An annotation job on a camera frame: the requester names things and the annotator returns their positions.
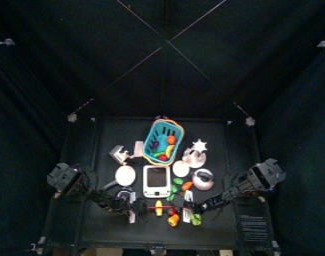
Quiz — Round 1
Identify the white toy plate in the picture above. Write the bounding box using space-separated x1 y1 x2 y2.
171 160 191 178

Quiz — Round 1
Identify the white star-shaped object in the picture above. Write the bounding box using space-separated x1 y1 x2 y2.
182 139 209 169

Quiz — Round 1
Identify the yellow toy bell pepper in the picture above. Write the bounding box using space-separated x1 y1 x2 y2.
167 213 181 228

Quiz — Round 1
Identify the white cup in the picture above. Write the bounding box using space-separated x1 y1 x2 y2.
191 168 215 191

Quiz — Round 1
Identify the teal basket orange rim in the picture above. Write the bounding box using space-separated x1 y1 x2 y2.
142 118 186 167

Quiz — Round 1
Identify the lime green toy fruit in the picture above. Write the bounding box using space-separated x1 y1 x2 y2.
190 213 203 227

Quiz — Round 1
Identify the yellow toy banana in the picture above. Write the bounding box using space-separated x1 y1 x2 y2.
163 144 177 158

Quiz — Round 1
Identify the thin diagonal brace wire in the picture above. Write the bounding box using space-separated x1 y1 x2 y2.
73 0 228 117
115 0 252 122

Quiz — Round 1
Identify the white toy pan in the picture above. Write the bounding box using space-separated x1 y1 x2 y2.
102 165 138 191

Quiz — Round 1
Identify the small white block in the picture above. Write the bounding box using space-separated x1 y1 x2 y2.
133 140 145 158

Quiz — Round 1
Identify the white text label sticker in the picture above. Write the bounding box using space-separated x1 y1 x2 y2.
237 213 270 243

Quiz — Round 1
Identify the white toy knife block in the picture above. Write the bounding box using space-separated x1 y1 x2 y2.
109 144 131 165

